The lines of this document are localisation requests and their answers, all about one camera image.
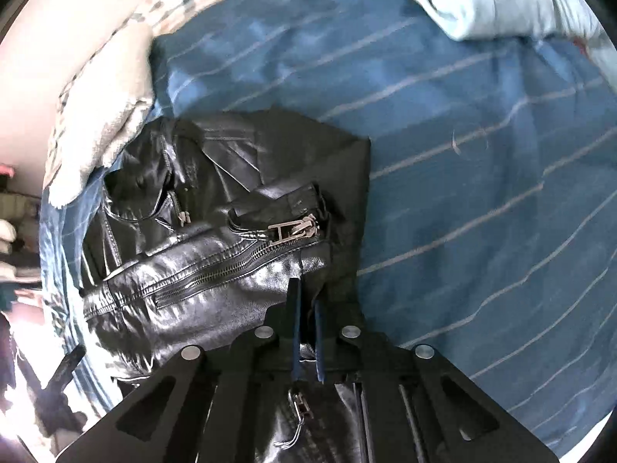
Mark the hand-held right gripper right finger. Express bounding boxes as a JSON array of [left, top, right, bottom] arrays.
[[314, 300, 562, 463]]

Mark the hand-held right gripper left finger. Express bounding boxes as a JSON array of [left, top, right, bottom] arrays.
[[56, 277, 304, 463]]

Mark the black leather jacket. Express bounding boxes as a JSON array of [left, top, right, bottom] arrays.
[[79, 108, 372, 463]]

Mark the blue striped bed sheet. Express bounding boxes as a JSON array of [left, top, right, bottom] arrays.
[[39, 0, 617, 463]]

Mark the white fuzzy towel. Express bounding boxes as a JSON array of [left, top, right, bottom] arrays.
[[48, 22, 155, 208]]

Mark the plaid checked blanket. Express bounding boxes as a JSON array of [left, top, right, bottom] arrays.
[[43, 0, 278, 194]]

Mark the black strap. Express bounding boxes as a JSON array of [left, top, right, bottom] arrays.
[[41, 346, 86, 399]]

